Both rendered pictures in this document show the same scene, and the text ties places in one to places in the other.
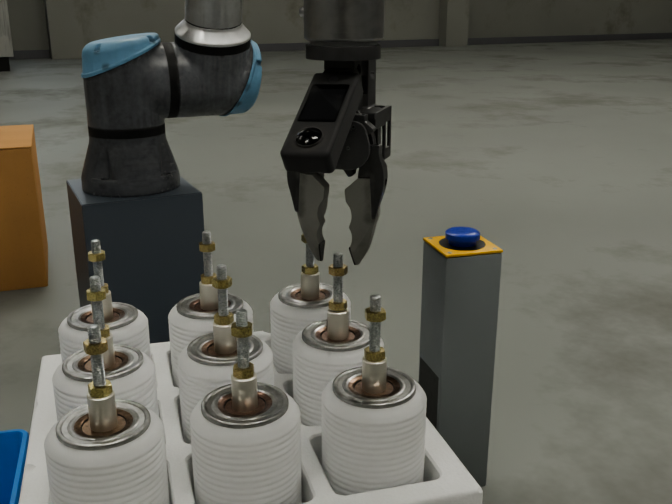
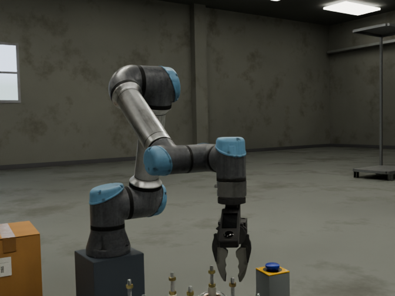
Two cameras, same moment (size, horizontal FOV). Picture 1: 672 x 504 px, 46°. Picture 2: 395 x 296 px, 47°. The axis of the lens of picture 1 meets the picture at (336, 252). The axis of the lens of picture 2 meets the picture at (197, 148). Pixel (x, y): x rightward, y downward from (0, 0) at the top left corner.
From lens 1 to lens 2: 0.47 m
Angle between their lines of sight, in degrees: 17
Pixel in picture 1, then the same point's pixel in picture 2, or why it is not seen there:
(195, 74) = (140, 200)
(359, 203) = (241, 257)
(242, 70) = (159, 197)
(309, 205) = (221, 259)
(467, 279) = (277, 284)
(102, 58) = (101, 196)
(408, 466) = not seen: outside the picture
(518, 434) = not seen: outside the picture
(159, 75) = (125, 202)
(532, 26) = not seen: hidden behind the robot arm
